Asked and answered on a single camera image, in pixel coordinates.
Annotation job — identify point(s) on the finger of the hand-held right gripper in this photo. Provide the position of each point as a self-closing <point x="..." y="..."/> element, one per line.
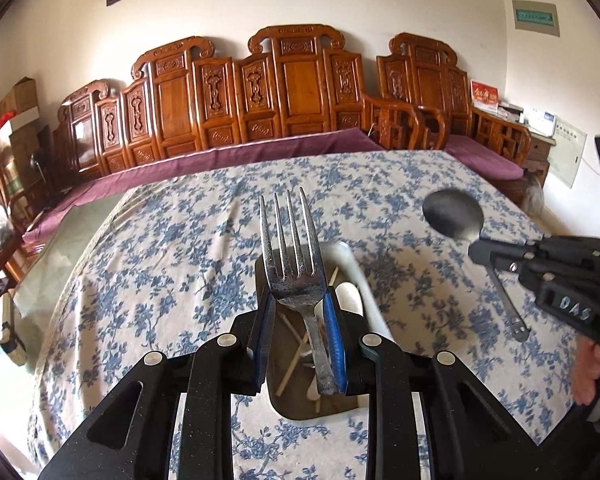
<point x="505" y="252"/>

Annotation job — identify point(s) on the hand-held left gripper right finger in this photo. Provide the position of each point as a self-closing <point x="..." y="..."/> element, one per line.
<point x="341" y="355"/>

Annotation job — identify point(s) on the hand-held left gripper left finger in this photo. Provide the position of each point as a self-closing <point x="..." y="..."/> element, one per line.
<point x="266" y="340"/>

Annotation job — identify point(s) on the wooden chopstick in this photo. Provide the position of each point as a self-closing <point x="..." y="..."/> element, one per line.
<point x="292" y="329"/>
<point x="295" y="360"/>

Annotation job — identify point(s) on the white plastic ladle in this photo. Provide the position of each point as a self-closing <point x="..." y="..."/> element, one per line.
<point x="352" y="300"/>

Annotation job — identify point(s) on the white utensil container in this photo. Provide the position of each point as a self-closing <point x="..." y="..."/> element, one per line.
<point x="365" y="295"/>

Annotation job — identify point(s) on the stainless steel fork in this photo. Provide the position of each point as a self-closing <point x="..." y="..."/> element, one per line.
<point x="292" y="280"/>

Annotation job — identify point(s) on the stainless steel spoon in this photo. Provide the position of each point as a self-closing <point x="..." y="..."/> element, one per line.
<point x="452" y="212"/>

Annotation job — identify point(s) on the person's right hand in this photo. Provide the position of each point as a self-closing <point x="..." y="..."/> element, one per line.
<point x="587" y="375"/>

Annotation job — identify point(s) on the grey fluffy duster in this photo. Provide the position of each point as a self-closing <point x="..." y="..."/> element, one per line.
<point x="534" y="195"/>

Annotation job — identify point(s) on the wooden side table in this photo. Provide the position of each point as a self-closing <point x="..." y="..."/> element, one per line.
<point x="537" y="160"/>

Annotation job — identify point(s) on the purple armchair cushion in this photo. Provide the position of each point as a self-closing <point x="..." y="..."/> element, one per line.
<point x="480" y="157"/>

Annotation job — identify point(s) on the blue floral tablecloth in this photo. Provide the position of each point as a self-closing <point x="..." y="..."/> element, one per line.
<point x="180" y="240"/>

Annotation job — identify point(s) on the white carton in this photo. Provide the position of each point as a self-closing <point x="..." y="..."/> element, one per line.
<point x="539" y="121"/>

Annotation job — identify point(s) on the red desk calendar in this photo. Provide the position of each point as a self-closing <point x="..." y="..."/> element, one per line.
<point x="485" y="96"/>

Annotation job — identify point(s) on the purple bench cushion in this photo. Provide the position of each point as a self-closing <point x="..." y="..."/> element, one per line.
<point x="230" y="157"/>

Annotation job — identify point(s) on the carved wooden armchair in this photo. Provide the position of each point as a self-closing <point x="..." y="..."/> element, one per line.
<point x="430" y="80"/>

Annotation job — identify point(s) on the carved wooden sofa bench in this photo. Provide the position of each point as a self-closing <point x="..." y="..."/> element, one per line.
<point x="230" y="100"/>

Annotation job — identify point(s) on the dark wooden side chair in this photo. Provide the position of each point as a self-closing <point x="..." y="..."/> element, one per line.
<point x="0" y="240"/>

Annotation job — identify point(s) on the white and red cardboard box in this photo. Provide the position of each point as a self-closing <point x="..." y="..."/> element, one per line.
<point x="17" y="132"/>

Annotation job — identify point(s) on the brown cardboard box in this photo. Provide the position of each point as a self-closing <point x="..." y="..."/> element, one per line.
<point x="17" y="97"/>

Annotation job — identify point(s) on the grey wall panel box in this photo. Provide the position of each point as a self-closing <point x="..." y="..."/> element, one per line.
<point x="535" y="17"/>

